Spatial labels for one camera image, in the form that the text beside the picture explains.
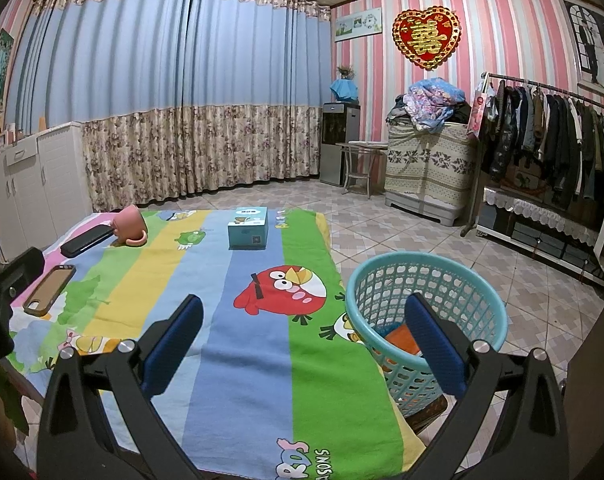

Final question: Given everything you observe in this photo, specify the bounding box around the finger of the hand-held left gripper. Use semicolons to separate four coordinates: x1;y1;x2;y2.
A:
0;247;45;311

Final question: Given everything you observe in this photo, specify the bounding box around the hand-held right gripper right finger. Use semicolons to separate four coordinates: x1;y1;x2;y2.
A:
404;292;570;480

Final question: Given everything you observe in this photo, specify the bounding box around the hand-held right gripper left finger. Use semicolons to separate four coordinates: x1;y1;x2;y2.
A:
37;294;204;480

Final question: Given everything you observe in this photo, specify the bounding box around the turquoise plastic basket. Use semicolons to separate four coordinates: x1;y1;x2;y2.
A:
345;252;508;418

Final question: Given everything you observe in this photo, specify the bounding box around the phone in brown case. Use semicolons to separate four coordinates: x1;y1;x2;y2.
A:
23;263;77;317

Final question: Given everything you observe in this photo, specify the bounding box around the black flat case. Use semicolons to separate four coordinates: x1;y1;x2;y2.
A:
60;224;115;258

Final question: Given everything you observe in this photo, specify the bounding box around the brown wooden stool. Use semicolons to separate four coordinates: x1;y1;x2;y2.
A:
407;395;450;436

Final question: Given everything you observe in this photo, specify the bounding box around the white cabinet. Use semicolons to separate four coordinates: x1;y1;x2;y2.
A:
0;122;93;261

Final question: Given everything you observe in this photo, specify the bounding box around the printed cartoon blanket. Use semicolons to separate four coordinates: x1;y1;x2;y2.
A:
9;207;427;480

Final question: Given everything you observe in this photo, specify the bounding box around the pink cup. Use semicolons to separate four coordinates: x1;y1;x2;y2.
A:
113;205;149;247

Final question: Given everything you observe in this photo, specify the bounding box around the light blue tissue box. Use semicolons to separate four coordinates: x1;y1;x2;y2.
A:
227;206;269;251

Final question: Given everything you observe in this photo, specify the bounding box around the dark low cabinet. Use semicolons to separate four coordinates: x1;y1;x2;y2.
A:
476;187;604;288

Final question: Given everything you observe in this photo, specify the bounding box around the dark wooden furniture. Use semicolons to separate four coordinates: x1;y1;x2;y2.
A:
564;290;604;480

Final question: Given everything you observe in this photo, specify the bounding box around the white lace cloth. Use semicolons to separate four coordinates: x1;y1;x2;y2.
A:
483;186;600;247

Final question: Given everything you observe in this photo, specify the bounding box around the floral cloth covered cabinet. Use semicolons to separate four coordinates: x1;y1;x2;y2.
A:
384;120;477;226

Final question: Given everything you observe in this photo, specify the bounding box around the small metal table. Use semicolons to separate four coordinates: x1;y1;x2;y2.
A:
336;141;389;197

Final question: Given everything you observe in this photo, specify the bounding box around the blue floral curtain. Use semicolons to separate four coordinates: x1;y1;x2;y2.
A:
4;0;333;211

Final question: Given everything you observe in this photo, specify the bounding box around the grey water dispenser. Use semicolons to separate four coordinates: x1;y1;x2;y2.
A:
319;101;361;187

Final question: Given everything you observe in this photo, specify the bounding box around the pink hanging bag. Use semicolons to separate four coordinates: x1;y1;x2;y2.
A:
466;91;487;138

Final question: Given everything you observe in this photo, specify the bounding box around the pile of clothes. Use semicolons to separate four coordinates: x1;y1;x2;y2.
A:
387;77;475;133

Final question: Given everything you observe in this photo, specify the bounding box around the row of hanging clothes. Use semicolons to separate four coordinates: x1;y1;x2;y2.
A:
482;79;604;206

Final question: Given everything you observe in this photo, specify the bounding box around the blue cover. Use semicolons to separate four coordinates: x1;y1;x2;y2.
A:
330;77;360;103

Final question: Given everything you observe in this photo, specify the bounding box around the metal clothes rack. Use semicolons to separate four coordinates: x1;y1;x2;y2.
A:
459;72;604;291

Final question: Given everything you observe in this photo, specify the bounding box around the red heart wall decoration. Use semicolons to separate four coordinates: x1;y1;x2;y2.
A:
392;6;461;71

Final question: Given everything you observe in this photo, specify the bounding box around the small wall picture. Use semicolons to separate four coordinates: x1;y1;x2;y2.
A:
334;7;383;42

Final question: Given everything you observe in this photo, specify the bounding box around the black and white wall poster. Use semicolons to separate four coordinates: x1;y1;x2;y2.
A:
562;0;604;98

